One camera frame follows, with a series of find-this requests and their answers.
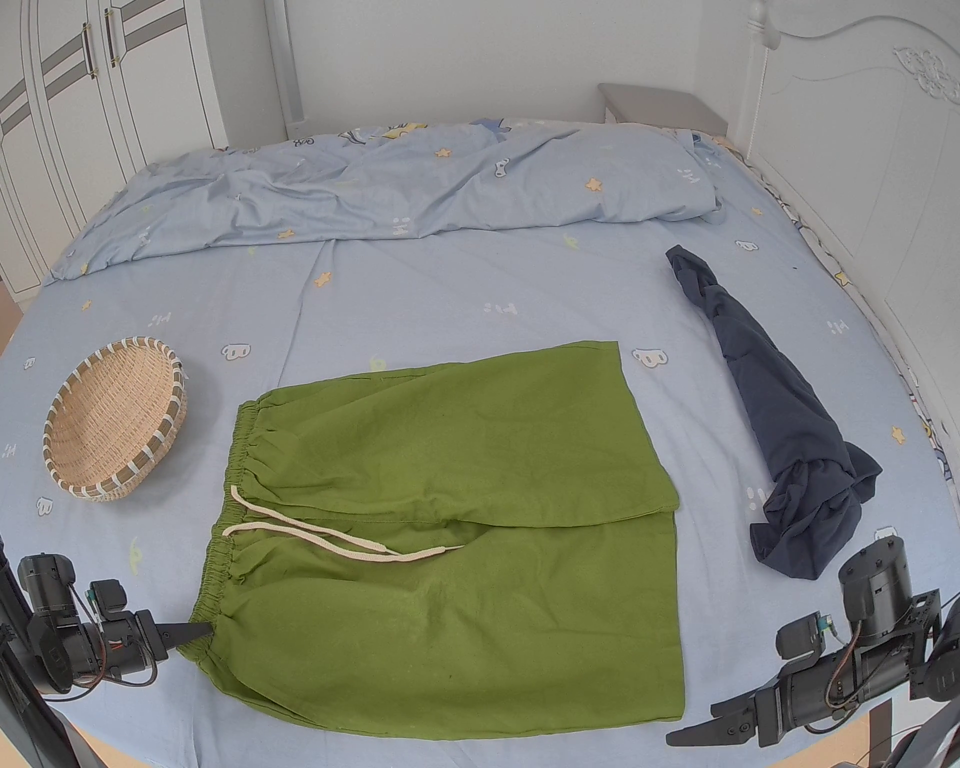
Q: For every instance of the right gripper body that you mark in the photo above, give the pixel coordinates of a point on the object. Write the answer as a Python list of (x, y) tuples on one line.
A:
[(840, 686)]

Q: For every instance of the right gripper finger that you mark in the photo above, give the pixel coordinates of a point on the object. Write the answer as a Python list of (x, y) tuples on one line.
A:
[(750, 697), (724, 731)]

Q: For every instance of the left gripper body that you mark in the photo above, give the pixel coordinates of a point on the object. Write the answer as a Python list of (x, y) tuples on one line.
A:
[(127, 645)]

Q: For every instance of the green shorts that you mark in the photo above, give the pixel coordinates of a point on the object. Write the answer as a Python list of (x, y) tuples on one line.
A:
[(450, 562)]

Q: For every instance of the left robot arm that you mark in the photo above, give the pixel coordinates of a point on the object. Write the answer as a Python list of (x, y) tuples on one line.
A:
[(49, 585)]

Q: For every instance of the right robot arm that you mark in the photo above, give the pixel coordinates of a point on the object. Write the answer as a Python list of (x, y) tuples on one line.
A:
[(874, 585)]

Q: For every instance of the round woven basket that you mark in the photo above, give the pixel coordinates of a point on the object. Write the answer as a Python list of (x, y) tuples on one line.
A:
[(105, 420)]

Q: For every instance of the dark blue garment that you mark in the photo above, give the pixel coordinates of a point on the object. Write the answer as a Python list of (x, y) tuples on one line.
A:
[(780, 420)]

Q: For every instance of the bed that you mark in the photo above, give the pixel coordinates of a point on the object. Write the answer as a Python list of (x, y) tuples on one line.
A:
[(487, 300)]

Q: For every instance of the pale blue quilt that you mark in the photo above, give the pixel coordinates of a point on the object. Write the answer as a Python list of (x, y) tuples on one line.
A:
[(337, 187)]

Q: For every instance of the white wardrobe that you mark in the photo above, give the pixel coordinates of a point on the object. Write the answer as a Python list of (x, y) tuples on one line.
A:
[(112, 112)]

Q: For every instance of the grey bedside table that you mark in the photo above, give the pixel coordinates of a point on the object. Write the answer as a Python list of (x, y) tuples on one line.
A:
[(660, 105)]

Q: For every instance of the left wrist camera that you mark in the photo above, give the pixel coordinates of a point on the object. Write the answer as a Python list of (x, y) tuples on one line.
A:
[(109, 598)]

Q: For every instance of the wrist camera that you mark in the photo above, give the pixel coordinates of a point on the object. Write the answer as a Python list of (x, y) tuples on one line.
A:
[(799, 637), (109, 598)]

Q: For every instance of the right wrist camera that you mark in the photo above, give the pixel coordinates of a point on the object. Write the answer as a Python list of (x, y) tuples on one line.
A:
[(799, 637)]

